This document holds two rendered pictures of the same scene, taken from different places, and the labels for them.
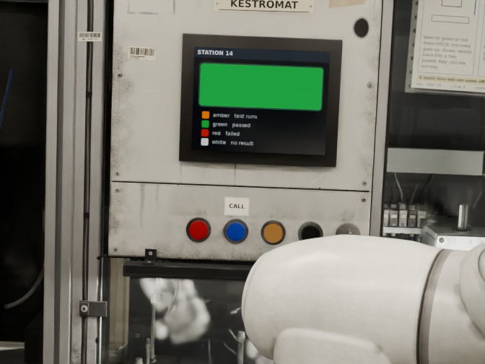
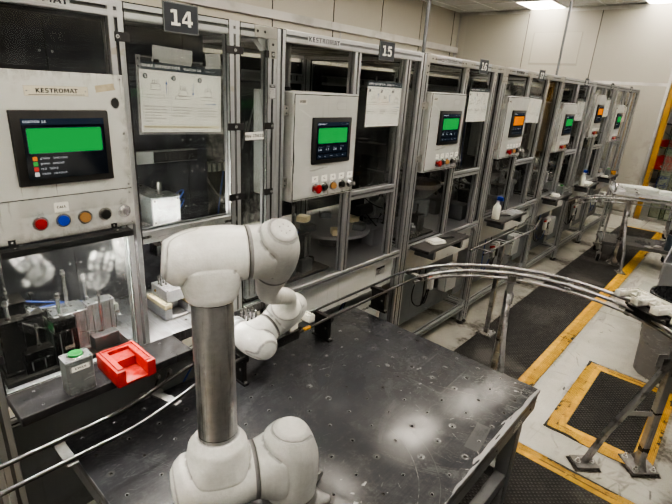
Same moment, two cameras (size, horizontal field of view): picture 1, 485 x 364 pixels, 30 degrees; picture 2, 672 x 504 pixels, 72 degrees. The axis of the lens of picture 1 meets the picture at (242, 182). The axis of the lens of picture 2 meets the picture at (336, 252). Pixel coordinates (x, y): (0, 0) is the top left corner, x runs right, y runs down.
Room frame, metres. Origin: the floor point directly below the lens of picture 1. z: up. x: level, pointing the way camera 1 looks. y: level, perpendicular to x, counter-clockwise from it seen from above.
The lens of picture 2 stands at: (-0.02, 0.46, 1.84)
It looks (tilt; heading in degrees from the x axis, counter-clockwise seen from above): 20 degrees down; 311
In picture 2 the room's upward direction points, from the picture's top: 4 degrees clockwise
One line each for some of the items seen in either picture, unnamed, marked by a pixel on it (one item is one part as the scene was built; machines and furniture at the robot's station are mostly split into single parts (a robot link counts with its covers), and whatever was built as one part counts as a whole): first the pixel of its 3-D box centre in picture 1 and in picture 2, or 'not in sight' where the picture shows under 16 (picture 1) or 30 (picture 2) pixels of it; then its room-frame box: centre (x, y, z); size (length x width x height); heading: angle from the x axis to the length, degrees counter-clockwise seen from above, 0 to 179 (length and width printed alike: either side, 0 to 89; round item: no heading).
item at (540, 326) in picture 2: not in sight; (591, 275); (1.01, -5.09, 0.01); 5.85 x 0.59 x 0.01; 90
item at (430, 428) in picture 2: not in sight; (329, 415); (0.92, -0.65, 0.66); 1.50 x 1.06 x 0.04; 90
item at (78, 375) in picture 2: not in sight; (76, 369); (1.35, 0.06, 0.97); 0.08 x 0.08 x 0.12; 0
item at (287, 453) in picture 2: not in sight; (287, 457); (0.73, -0.26, 0.85); 0.18 x 0.16 x 0.22; 63
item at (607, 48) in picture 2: not in sight; (540, 108); (3.20, -8.70, 1.65); 3.78 x 0.08 x 3.30; 0
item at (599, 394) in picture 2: not in sight; (614, 408); (0.23, -2.63, 0.01); 1.00 x 0.55 x 0.01; 90
